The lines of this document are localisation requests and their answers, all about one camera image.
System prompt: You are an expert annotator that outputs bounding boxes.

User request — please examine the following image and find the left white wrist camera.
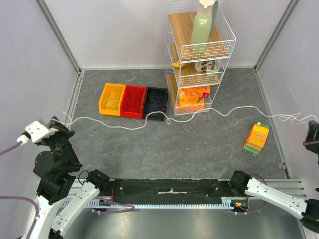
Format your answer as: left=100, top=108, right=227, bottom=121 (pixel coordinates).
left=16, top=119, right=58, bottom=144

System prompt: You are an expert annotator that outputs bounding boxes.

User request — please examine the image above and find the orange snack box on table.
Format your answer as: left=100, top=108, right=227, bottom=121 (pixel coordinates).
left=243, top=121, right=270, bottom=155

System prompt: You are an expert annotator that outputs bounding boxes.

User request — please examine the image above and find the slotted cable duct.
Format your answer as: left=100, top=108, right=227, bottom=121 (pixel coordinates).
left=85, top=198, right=239, bottom=210

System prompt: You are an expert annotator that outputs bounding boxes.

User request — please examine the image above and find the red plastic bin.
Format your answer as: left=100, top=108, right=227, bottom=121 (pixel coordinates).
left=120, top=85, right=147, bottom=119

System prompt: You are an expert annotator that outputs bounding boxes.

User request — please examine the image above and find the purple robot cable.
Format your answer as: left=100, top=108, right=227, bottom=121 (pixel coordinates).
left=231, top=173, right=270, bottom=215
left=0, top=141, right=40, bottom=239

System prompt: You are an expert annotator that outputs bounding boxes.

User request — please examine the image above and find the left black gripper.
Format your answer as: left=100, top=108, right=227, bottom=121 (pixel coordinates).
left=35, top=115, right=82, bottom=166

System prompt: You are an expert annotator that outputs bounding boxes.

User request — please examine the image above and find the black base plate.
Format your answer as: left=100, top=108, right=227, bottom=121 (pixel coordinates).
left=108, top=178, right=246, bottom=199

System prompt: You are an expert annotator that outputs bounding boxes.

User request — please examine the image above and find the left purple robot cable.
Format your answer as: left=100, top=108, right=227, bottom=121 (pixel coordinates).
left=0, top=141, right=40, bottom=239

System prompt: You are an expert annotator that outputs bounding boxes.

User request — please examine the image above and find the yellow snack bag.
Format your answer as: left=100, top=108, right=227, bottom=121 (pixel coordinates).
left=171, top=61, right=192, bottom=69

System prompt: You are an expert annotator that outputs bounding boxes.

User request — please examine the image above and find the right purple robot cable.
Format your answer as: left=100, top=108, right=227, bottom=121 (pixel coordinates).
left=231, top=173, right=270, bottom=215

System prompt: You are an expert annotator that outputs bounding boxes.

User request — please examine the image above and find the orange box in rack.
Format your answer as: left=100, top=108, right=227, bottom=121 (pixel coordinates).
left=178, top=86, right=210, bottom=104

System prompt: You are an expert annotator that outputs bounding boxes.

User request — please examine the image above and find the yellow plastic bin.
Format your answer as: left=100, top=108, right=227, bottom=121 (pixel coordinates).
left=98, top=83, right=126, bottom=117

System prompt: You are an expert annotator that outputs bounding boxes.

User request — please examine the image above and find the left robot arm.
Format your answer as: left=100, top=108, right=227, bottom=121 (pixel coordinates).
left=22, top=116, right=110, bottom=239

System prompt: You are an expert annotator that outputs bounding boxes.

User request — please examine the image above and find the white chocolate snack pack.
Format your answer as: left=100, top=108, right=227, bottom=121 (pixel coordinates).
left=195, top=60, right=220, bottom=73

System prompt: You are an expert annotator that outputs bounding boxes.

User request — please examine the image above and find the white cable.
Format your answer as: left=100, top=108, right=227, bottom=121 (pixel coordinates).
left=106, top=95, right=121, bottom=111
left=49, top=106, right=315, bottom=130

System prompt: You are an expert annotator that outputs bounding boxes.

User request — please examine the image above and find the black plastic bin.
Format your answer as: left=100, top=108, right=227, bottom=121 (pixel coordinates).
left=143, top=87, right=168, bottom=121

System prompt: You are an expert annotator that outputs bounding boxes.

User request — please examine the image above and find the green bottle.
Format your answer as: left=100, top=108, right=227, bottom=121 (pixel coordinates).
left=191, top=0, right=218, bottom=54

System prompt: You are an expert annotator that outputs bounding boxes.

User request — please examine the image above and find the white wire shelf rack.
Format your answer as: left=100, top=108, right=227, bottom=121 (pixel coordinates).
left=165, top=0, right=236, bottom=116

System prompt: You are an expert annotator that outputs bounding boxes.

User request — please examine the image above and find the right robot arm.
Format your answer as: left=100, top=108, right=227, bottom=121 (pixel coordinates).
left=228, top=170, right=319, bottom=233

